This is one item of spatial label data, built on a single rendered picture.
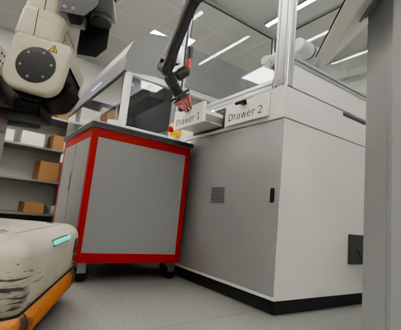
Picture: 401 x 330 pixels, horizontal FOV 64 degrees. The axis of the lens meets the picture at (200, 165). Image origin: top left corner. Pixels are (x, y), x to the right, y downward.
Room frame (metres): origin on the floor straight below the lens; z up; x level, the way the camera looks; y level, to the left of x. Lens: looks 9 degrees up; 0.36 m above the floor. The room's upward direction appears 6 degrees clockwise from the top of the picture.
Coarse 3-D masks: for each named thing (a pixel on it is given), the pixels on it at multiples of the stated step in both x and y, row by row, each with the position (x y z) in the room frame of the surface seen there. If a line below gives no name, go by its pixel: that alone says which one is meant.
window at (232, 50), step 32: (224, 0) 1.74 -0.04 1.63; (256, 0) 1.51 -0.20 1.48; (192, 32) 2.02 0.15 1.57; (224, 32) 1.72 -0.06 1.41; (256, 32) 1.49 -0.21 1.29; (192, 64) 1.98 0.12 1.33; (224, 64) 1.69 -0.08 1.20; (256, 64) 1.48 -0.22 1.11; (192, 96) 1.95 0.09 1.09; (224, 96) 1.67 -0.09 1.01
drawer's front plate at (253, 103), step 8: (256, 96) 1.41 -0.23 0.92; (264, 96) 1.37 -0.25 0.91; (232, 104) 1.56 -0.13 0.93; (248, 104) 1.45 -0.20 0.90; (256, 104) 1.41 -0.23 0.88; (264, 104) 1.37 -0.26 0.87; (232, 112) 1.55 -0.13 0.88; (240, 112) 1.50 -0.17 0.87; (248, 112) 1.45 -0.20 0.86; (256, 112) 1.41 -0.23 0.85; (264, 112) 1.37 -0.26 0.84; (232, 120) 1.55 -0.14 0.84; (240, 120) 1.49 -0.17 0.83; (248, 120) 1.46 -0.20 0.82
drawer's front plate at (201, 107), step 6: (204, 102) 1.55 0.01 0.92; (192, 108) 1.63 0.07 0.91; (198, 108) 1.59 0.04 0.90; (204, 108) 1.55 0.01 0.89; (180, 114) 1.73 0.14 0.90; (186, 114) 1.68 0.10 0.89; (192, 114) 1.63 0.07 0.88; (204, 114) 1.55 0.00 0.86; (174, 120) 1.78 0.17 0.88; (186, 120) 1.67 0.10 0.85; (192, 120) 1.62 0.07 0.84; (198, 120) 1.58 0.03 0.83; (204, 120) 1.56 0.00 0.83; (174, 126) 1.77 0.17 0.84; (180, 126) 1.72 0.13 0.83; (186, 126) 1.67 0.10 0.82
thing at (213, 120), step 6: (210, 114) 1.60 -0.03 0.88; (216, 114) 1.62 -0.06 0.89; (210, 120) 1.60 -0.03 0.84; (216, 120) 1.62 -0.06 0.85; (222, 120) 1.64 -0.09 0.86; (192, 126) 1.71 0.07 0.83; (198, 126) 1.70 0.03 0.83; (204, 126) 1.69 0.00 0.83; (210, 126) 1.68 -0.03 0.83; (216, 126) 1.67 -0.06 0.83; (198, 132) 1.83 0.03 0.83
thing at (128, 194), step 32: (96, 128) 1.51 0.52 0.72; (128, 128) 1.59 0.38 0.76; (64, 160) 1.96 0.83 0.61; (96, 160) 1.53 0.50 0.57; (128, 160) 1.62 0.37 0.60; (160, 160) 1.72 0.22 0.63; (64, 192) 1.84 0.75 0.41; (96, 192) 1.54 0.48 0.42; (128, 192) 1.63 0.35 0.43; (160, 192) 1.73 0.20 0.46; (96, 224) 1.55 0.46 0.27; (128, 224) 1.64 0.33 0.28; (160, 224) 1.74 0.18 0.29; (96, 256) 1.56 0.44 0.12; (128, 256) 1.65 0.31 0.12; (160, 256) 1.75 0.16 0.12
